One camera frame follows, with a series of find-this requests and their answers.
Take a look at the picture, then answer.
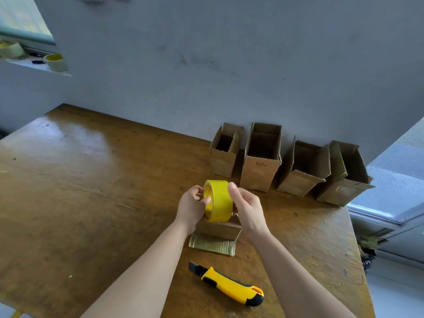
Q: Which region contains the taped open cardboard box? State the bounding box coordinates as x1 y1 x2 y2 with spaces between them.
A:
315 140 376 207

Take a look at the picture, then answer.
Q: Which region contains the clear tape roll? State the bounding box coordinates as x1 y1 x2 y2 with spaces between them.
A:
0 41 26 59

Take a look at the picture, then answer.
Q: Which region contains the pale yellow tape roll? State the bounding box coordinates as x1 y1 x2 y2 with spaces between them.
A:
44 53 69 73

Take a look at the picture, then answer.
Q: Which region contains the low window with frame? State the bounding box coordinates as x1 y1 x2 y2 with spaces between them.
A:
346 116 424 262

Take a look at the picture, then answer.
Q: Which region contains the tall open cardboard box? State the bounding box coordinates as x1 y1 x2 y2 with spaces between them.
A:
239 122 282 193

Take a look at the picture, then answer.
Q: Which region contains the person's right forearm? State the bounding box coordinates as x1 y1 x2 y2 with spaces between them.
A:
251 228 358 318

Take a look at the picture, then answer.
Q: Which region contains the small taped cardboard box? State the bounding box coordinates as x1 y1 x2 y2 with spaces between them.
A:
188 213 243 257

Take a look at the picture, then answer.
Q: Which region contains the person's left hand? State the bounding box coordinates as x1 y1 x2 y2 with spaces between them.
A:
174 185 212 236

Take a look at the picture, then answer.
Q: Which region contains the tilted open cardboard box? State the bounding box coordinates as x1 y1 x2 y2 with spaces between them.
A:
277 136 332 198

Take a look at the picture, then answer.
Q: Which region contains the yellow black utility knife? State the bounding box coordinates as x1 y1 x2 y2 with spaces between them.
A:
188 261 265 308

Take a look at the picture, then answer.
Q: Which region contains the person's right hand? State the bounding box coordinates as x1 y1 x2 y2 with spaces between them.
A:
227 182 269 238

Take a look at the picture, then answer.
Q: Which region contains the small open cardboard box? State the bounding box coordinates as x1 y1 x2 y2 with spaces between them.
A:
209 123 244 179

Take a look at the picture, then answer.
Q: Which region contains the person's left forearm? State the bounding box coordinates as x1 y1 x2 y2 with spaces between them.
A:
80 220 196 318

